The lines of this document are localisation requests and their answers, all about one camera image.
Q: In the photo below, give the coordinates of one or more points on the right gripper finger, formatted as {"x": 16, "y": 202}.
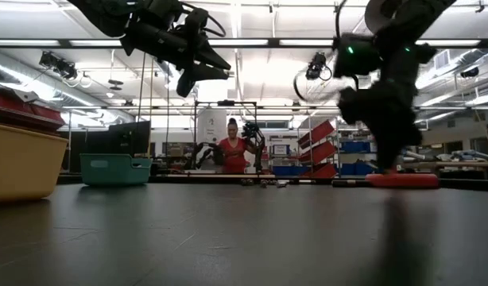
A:
{"x": 390, "y": 157}

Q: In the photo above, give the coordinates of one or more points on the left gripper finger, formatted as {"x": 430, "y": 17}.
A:
{"x": 210, "y": 57}
{"x": 196, "y": 77}

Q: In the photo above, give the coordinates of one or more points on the black copper-top battery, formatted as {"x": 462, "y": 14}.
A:
{"x": 250, "y": 182}
{"x": 244, "y": 182}
{"x": 349, "y": 183}

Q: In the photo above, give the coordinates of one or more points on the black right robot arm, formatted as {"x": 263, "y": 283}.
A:
{"x": 403, "y": 24}

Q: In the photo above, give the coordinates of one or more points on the black background robot arm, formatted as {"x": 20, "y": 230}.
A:
{"x": 206, "y": 155}
{"x": 256, "y": 137}

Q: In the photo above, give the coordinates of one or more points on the blue storage bin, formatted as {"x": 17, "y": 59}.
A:
{"x": 289, "y": 171}
{"x": 359, "y": 168}
{"x": 355, "y": 148}

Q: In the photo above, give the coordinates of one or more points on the red desk lamp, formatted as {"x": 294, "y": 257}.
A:
{"x": 419, "y": 180}

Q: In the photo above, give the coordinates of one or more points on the white banner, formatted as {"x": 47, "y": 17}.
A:
{"x": 208, "y": 127}

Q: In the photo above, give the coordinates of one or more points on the wooden workbench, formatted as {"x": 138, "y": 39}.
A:
{"x": 458, "y": 164}

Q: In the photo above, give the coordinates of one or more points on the red tilted bin rack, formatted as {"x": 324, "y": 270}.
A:
{"x": 317, "y": 153}

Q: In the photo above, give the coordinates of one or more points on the white ceiling vent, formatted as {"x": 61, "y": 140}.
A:
{"x": 442, "y": 59}

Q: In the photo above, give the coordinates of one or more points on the person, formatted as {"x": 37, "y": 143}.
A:
{"x": 234, "y": 155}

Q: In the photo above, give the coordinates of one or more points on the black background monitor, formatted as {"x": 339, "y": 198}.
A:
{"x": 121, "y": 139}

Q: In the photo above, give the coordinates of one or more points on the framed white sign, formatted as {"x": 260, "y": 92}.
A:
{"x": 280, "y": 149}

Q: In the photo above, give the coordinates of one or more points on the teal plastic bin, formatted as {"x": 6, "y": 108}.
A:
{"x": 113, "y": 171}

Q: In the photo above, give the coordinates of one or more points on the red storage bin shelf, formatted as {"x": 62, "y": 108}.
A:
{"x": 25, "y": 111}

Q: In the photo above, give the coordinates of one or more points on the yellow plastic bin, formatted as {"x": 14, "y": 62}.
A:
{"x": 25, "y": 167}

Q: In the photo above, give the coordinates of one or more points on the black background rig frame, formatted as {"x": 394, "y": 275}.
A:
{"x": 226, "y": 103}

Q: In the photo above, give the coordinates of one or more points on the overhead frame light bar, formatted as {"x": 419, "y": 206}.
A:
{"x": 268, "y": 42}

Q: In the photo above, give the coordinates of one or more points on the black metal table frame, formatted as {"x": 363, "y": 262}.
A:
{"x": 466, "y": 183}

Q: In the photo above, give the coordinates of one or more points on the black overhead camera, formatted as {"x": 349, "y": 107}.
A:
{"x": 317, "y": 65}

